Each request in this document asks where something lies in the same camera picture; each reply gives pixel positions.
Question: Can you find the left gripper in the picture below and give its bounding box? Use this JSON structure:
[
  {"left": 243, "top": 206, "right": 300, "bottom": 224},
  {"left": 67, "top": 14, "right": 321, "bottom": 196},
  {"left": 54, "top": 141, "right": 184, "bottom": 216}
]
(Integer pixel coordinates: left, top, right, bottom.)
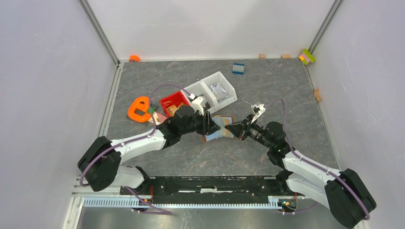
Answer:
[{"left": 180, "top": 108, "right": 220, "bottom": 135}]

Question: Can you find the small wooden block right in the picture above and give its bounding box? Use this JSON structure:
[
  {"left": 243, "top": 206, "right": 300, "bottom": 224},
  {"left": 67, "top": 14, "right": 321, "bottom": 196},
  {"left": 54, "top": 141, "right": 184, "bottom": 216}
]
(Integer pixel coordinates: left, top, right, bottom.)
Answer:
[{"left": 281, "top": 54, "right": 291, "bottom": 59}]

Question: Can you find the wooden arch block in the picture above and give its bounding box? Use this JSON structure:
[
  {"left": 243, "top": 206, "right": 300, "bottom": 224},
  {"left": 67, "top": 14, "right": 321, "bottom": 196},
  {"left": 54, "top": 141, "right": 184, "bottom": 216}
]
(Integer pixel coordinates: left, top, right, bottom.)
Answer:
[{"left": 313, "top": 88, "right": 322, "bottom": 102}]

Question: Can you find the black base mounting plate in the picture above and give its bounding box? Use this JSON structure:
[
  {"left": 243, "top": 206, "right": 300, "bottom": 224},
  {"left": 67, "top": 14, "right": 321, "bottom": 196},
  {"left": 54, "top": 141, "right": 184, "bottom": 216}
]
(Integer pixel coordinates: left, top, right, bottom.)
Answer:
[{"left": 134, "top": 176, "right": 297, "bottom": 204}]

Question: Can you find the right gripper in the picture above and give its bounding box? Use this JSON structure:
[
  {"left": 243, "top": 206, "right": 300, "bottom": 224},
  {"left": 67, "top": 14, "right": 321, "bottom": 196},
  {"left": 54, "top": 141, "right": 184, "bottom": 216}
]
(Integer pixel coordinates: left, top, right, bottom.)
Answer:
[{"left": 225, "top": 114, "right": 273, "bottom": 149}]

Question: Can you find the orange tape roll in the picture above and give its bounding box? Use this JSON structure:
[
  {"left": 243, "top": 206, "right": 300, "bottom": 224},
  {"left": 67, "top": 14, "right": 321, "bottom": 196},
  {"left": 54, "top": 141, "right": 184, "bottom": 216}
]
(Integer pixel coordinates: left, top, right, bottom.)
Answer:
[{"left": 128, "top": 55, "right": 140, "bottom": 62}]

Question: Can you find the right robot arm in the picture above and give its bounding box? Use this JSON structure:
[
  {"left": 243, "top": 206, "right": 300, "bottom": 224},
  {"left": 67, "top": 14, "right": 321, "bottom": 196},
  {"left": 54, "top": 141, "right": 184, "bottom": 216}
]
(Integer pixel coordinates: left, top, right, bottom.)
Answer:
[{"left": 225, "top": 114, "right": 377, "bottom": 229}]

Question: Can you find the blue toy brick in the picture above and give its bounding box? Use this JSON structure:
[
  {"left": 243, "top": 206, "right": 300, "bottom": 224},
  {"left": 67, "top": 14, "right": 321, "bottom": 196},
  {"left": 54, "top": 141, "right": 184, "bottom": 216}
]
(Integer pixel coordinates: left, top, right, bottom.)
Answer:
[{"left": 232, "top": 63, "right": 245, "bottom": 74}]

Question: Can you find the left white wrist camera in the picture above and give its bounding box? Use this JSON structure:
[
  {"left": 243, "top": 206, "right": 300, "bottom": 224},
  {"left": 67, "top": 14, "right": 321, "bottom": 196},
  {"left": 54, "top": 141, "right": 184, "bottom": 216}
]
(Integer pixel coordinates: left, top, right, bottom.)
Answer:
[{"left": 188, "top": 94, "right": 207, "bottom": 115}]

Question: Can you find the white divided plastic bin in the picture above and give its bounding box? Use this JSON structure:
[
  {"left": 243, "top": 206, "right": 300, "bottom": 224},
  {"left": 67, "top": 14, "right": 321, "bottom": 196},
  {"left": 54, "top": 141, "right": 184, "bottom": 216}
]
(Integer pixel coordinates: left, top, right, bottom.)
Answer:
[{"left": 185, "top": 71, "right": 238, "bottom": 113}]

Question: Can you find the brown leather card holder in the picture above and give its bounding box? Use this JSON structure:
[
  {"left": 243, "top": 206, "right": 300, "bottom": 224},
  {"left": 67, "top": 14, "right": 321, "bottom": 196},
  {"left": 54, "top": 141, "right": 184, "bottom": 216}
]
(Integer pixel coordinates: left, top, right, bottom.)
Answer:
[{"left": 202, "top": 115, "right": 236, "bottom": 144}]

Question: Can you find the orange letter e toy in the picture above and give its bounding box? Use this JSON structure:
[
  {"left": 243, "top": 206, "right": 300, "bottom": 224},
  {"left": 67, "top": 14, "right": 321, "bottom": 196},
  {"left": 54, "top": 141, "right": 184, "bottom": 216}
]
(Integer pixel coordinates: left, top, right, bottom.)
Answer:
[{"left": 127, "top": 96, "right": 151, "bottom": 123}]

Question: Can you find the small wooden block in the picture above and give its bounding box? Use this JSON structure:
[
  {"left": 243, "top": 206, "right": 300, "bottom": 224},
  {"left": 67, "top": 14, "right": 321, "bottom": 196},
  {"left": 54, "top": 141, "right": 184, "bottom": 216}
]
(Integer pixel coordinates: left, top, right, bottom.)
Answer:
[
  {"left": 258, "top": 53, "right": 266, "bottom": 59},
  {"left": 281, "top": 54, "right": 291, "bottom": 59}
]

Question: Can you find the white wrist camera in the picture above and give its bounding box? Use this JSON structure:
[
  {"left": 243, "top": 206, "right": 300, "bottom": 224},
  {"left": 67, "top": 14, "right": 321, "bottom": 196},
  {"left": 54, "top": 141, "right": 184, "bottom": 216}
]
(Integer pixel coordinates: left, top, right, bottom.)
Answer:
[
  {"left": 251, "top": 104, "right": 266, "bottom": 123},
  {"left": 188, "top": 94, "right": 207, "bottom": 115}
]

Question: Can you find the gold card in red bin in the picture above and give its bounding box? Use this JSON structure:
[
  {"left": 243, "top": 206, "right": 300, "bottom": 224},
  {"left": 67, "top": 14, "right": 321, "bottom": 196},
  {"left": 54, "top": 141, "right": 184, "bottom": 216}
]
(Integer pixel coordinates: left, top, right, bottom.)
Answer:
[{"left": 167, "top": 105, "right": 182, "bottom": 117}]

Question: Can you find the green toy brick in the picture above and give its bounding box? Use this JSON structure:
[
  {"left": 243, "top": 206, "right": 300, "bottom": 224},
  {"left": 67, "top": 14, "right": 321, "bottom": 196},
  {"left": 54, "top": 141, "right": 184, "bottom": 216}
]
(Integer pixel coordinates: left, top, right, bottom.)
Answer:
[{"left": 147, "top": 107, "right": 156, "bottom": 114}]

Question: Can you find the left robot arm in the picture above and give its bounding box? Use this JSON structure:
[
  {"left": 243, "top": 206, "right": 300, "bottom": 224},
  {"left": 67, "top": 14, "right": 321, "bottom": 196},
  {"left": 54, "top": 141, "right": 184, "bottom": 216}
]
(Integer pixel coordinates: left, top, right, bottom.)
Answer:
[{"left": 77, "top": 105, "right": 221, "bottom": 195}]

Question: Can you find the small wooden block left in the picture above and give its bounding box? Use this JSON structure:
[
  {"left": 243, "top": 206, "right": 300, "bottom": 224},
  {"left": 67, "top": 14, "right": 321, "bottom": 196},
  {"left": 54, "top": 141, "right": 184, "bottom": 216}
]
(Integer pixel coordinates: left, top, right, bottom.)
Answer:
[{"left": 258, "top": 53, "right": 266, "bottom": 59}]

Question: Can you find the pink wooden puzzle tile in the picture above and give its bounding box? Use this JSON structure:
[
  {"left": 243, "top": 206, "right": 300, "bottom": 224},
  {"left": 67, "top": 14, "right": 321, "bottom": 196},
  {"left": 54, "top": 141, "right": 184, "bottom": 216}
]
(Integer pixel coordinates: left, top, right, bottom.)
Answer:
[{"left": 148, "top": 112, "right": 167, "bottom": 125}]

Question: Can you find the red plastic bin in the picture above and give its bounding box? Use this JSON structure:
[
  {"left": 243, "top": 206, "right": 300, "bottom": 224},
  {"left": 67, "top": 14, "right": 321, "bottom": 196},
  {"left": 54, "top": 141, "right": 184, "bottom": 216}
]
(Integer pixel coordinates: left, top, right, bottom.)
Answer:
[{"left": 160, "top": 91, "right": 190, "bottom": 117}]

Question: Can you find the multicolour toy brick stack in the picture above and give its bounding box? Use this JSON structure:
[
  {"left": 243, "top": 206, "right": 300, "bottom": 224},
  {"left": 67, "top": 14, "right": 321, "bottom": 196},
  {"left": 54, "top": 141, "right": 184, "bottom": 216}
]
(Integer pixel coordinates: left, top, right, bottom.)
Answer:
[{"left": 299, "top": 49, "right": 316, "bottom": 65}]

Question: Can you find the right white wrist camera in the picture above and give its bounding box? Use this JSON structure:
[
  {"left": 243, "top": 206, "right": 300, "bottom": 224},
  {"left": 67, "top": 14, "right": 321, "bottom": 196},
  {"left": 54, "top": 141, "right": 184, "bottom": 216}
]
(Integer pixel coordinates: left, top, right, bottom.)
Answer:
[{"left": 251, "top": 104, "right": 266, "bottom": 123}]

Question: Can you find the aluminium frame rail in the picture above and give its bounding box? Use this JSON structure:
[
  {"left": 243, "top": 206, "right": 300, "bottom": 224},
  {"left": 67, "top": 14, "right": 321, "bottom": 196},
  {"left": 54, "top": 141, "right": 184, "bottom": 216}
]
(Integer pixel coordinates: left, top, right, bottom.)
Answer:
[{"left": 62, "top": 176, "right": 360, "bottom": 229}]

